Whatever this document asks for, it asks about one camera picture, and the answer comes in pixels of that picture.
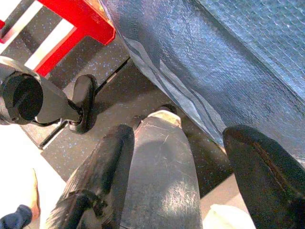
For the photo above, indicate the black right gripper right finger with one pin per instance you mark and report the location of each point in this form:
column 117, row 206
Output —
column 269, row 181

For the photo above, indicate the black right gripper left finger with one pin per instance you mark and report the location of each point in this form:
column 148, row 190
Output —
column 95, row 181

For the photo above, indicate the white cloth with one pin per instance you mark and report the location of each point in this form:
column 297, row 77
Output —
column 226, row 217

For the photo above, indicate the dark grey robot left leg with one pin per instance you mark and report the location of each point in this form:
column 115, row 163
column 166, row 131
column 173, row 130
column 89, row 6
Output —
column 54, row 102

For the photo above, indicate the dark speckled floor mat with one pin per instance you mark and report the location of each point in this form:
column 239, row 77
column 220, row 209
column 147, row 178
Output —
column 133, row 95

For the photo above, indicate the red plastic stool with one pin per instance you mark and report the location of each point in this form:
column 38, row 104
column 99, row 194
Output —
column 90, row 21

